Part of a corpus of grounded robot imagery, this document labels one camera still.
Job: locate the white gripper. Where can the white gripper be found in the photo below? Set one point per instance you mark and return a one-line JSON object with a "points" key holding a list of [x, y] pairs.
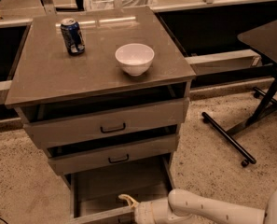
{"points": [[143, 212]]}

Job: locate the grey drawer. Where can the grey drawer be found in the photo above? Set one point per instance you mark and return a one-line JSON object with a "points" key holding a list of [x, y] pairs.
{"points": [[94, 193], [61, 132], [106, 156]]}

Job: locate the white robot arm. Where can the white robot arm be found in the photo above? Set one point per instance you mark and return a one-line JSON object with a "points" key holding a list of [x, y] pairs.
{"points": [[180, 207]]}

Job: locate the grey drawer cabinet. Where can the grey drawer cabinet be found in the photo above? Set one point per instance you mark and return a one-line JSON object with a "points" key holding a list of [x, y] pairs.
{"points": [[51, 84]]}

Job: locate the white bowl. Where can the white bowl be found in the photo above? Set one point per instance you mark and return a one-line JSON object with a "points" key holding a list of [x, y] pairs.
{"points": [[134, 58]]}

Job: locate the grey metal railing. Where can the grey metal railing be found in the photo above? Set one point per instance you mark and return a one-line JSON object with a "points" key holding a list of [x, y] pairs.
{"points": [[214, 47]]}

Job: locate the blue soda can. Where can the blue soda can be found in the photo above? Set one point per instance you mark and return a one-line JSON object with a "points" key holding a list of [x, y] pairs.
{"points": [[72, 36]]}

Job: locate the white mesh basket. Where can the white mesh basket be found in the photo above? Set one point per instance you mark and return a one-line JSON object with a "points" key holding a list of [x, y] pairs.
{"points": [[111, 4]]}

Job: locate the black rolling side table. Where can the black rolling side table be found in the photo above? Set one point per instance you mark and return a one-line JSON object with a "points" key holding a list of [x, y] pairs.
{"points": [[263, 40]]}

